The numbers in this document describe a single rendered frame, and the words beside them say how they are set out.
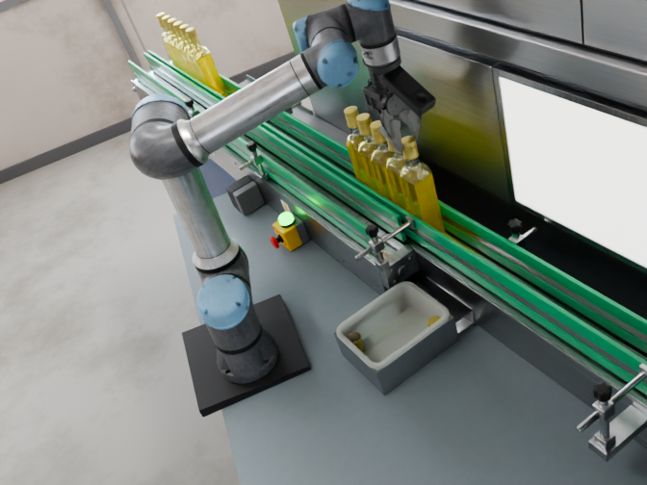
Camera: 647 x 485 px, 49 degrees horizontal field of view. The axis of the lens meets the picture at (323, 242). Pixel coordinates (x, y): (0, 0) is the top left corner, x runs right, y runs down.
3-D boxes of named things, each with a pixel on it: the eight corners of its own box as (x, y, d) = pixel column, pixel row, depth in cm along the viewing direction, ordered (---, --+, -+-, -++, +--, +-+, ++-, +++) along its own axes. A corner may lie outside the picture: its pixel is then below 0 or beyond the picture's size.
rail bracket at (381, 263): (422, 245, 171) (411, 205, 163) (366, 283, 166) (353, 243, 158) (414, 240, 173) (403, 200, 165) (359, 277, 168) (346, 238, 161)
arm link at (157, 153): (113, 169, 131) (345, 32, 122) (116, 140, 140) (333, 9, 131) (152, 212, 138) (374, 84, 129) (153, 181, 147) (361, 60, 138)
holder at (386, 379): (477, 326, 165) (472, 303, 160) (384, 395, 157) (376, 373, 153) (429, 292, 178) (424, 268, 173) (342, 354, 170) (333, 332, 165)
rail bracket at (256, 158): (271, 180, 213) (257, 142, 204) (251, 192, 211) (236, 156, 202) (266, 175, 216) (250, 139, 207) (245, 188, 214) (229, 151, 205)
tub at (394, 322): (460, 338, 163) (453, 312, 158) (383, 395, 157) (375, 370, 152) (413, 301, 176) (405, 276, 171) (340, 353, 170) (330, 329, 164)
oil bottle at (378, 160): (416, 216, 181) (399, 145, 168) (400, 227, 179) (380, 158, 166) (402, 207, 185) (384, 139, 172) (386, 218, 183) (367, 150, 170)
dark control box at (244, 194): (266, 204, 226) (257, 183, 221) (245, 217, 224) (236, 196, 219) (254, 194, 233) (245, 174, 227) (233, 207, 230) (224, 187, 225)
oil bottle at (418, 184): (447, 234, 172) (430, 163, 159) (428, 246, 171) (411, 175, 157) (431, 224, 176) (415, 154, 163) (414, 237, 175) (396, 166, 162)
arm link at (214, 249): (211, 319, 173) (118, 130, 139) (209, 280, 184) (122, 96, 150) (258, 306, 172) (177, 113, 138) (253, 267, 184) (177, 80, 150)
